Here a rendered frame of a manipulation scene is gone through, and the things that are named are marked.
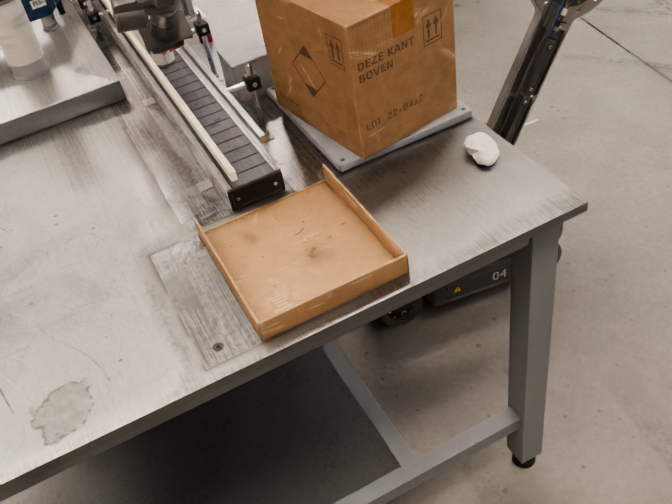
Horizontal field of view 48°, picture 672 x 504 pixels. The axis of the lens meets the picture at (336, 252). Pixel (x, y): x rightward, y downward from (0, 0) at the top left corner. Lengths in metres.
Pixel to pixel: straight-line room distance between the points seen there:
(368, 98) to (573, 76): 2.01
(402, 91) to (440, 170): 0.16
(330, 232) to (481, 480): 0.87
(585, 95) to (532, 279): 1.83
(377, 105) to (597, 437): 1.06
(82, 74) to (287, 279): 0.88
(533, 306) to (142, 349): 0.73
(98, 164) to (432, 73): 0.71
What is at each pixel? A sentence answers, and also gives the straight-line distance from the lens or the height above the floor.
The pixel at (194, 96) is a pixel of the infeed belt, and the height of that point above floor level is 0.88.
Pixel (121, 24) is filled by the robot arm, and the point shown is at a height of 1.08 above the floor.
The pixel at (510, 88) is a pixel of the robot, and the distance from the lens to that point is 2.04.
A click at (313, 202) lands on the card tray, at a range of 1.37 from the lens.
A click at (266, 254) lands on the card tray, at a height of 0.83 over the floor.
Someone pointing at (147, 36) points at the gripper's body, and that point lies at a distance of 1.68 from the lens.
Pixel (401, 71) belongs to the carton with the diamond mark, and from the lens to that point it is 1.40.
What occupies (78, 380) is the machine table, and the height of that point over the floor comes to 0.83.
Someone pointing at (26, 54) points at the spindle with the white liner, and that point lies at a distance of 1.95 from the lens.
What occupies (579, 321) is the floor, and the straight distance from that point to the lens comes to 2.26.
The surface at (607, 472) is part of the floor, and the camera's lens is 1.98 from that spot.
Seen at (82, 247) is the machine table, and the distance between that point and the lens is 1.45.
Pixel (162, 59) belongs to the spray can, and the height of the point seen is 0.90.
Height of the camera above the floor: 1.68
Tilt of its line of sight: 42 degrees down
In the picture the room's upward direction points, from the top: 11 degrees counter-clockwise
